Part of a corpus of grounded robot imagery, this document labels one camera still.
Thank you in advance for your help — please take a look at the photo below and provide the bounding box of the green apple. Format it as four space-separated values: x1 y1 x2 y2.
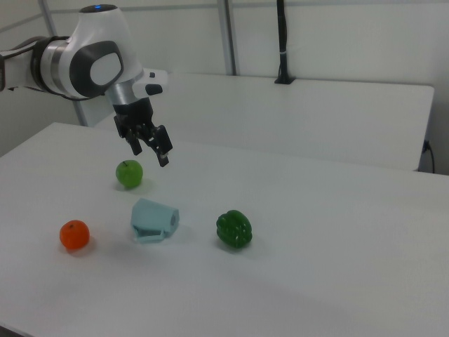
115 159 144 190

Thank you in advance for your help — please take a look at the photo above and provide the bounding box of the light blue mug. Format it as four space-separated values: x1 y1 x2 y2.
130 197 180 244

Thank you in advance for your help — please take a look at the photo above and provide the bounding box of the black camera pole with base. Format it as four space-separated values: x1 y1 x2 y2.
273 0 295 86

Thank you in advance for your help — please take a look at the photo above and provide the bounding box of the orange fruit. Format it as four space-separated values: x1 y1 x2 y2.
59 219 91 251

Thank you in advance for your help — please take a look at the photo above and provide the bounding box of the white side table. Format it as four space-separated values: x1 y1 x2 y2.
93 72 436 173

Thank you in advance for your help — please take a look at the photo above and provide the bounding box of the black cable at table end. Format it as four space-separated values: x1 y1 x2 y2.
422 139 436 173

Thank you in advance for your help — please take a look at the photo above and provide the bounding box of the green bell pepper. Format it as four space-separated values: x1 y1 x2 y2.
215 209 253 249

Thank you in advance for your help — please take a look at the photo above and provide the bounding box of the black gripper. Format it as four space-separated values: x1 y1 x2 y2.
112 98 174 169

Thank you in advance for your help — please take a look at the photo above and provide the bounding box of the black cable on robot arm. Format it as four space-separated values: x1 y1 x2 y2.
0 37 48 59

